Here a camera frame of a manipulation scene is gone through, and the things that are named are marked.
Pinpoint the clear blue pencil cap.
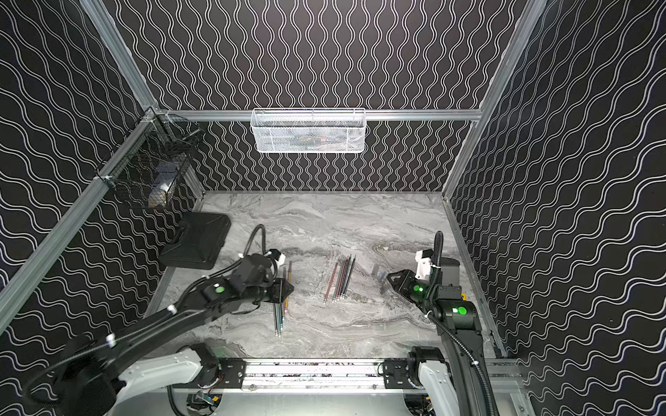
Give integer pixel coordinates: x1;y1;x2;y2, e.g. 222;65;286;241
379;273;391;295

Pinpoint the black pencil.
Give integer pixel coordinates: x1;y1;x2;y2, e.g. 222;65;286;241
342;256;357;298

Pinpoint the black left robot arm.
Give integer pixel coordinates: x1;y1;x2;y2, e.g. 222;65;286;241
23;247;294;415

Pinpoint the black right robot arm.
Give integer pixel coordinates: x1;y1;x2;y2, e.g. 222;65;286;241
386;231;500;415

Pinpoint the black plastic case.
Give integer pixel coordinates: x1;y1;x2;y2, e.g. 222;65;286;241
159;213;232;270

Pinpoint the white wire basket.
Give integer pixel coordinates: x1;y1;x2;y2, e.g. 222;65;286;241
250;116;368;154

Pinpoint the aluminium back rail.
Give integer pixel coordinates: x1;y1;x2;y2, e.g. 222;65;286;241
160;109;482;122

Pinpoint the black wire basket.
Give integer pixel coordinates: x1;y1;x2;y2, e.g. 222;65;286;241
101;107;203;211

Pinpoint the aluminium left side rail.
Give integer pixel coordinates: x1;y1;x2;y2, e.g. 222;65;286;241
1;109;156;330

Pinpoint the aluminium corner post right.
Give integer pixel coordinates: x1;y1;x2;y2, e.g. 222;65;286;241
442;0;547;200

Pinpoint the aluminium corner post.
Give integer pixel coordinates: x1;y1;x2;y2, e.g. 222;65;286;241
80;0;159;110
442;0;547;200

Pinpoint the aluminium corner post left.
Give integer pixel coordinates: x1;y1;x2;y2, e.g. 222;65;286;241
80;0;159;110

